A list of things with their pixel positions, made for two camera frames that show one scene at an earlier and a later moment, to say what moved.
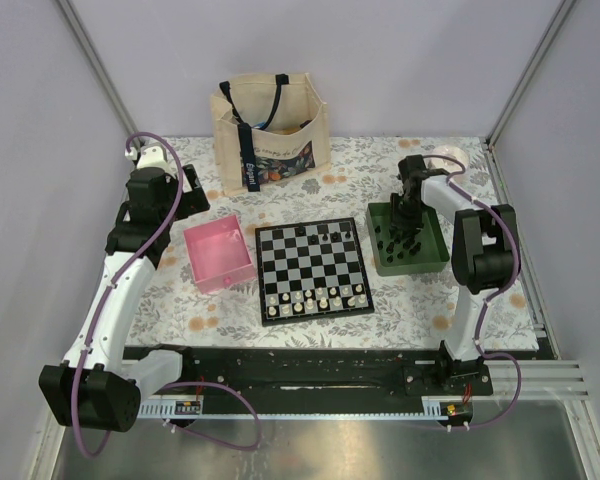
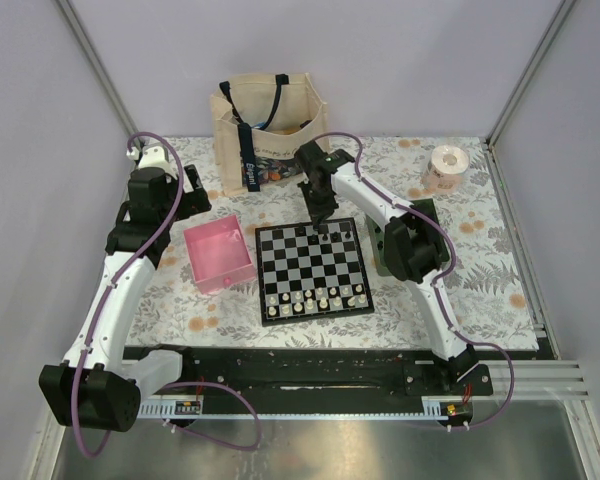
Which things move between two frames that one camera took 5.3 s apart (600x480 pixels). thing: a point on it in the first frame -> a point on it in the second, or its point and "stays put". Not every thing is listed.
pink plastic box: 219,254 stays put
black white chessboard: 311,271 stays put
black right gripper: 410,228 -> 318,214
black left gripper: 192,202 stays put
